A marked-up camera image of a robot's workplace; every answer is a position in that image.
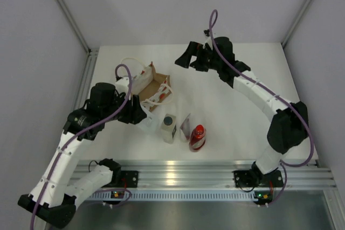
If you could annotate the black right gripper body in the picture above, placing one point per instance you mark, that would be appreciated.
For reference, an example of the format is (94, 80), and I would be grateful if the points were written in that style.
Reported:
(205, 60)

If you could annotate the clear bottle grey cap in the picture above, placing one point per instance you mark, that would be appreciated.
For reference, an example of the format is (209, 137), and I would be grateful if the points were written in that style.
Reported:
(168, 128)

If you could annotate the clear plastic tube pack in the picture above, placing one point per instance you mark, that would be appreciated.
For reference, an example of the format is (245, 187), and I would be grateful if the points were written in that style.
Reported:
(185, 129)

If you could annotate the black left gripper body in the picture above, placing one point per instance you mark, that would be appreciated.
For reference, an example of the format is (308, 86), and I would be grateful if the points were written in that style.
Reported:
(128, 115)

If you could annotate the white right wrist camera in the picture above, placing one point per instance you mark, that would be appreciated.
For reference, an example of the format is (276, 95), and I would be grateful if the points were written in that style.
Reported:
(208, 41)

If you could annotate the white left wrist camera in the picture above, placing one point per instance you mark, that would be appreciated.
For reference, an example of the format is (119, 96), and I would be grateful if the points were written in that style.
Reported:
(123, 85)

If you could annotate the white bottle grey cap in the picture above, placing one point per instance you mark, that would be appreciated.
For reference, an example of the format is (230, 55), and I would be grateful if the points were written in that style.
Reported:
(149, 125)

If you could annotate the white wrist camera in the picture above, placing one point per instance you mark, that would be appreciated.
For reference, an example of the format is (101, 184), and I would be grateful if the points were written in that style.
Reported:
(123, 85)
(208, 41)

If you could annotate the burlap watermelon canvas bag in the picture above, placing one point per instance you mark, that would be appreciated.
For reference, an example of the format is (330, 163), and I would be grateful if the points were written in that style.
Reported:
(153, 88)

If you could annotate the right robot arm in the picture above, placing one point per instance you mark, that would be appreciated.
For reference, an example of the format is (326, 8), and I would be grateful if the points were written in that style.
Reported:
(288, 120)

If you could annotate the aluminium rail base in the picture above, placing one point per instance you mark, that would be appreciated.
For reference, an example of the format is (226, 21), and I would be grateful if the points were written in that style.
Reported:
(219, 175)

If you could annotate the perforated cable duct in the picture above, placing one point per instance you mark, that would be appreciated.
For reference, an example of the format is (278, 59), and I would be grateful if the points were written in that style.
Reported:
(230, 195)

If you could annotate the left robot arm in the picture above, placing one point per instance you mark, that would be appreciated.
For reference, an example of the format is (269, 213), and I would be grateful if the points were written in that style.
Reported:
(53, 199)

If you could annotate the red shampoo bottle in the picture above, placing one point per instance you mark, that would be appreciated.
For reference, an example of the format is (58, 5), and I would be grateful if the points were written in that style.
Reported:
(198, 138)

